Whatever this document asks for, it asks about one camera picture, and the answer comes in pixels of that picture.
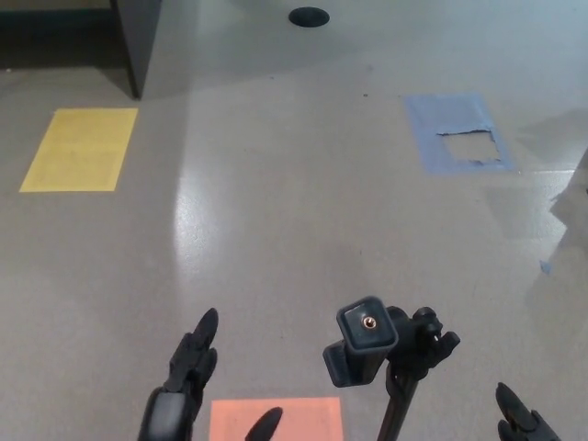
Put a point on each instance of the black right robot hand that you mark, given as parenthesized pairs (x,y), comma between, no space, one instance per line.
(523,420)

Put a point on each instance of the black telescopic phone stand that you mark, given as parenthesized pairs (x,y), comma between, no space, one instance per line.
(367,342)

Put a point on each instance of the orange rectangular floor marker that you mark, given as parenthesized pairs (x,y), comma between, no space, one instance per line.
(312,418)

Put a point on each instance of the torn blue tape floor marker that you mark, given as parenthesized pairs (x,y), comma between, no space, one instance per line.
(436,117)

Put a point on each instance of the black round floor cap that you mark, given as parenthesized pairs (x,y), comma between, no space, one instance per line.
(308,16)

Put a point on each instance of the yellow rectangular floor marker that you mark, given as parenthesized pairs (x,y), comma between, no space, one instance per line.
(80,149)

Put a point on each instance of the small blue tape scrap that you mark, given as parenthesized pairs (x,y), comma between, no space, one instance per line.
(546,267)

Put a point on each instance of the dark furniture side panel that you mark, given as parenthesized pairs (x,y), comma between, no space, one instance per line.
(137,46)

